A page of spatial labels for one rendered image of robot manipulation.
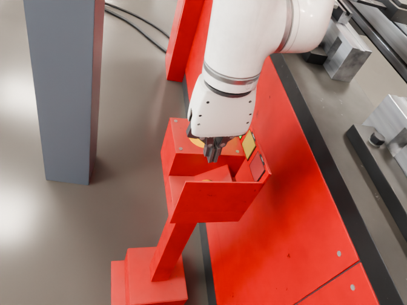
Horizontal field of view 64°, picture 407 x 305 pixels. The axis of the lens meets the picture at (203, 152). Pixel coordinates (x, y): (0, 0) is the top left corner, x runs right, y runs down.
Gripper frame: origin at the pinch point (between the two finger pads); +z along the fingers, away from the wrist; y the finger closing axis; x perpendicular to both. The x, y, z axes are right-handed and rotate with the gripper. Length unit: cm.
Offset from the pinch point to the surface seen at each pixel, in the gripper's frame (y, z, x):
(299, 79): -27.2, -0.3, -21.7
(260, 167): -9.8, 3.6, 2.0
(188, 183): 4.9, 3.5, 4.6
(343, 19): -43, -9, -36
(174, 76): -19, 79, -138
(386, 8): -62, -10, -45
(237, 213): -7.3, 16.0, 4.4
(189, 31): -25, 47, -136
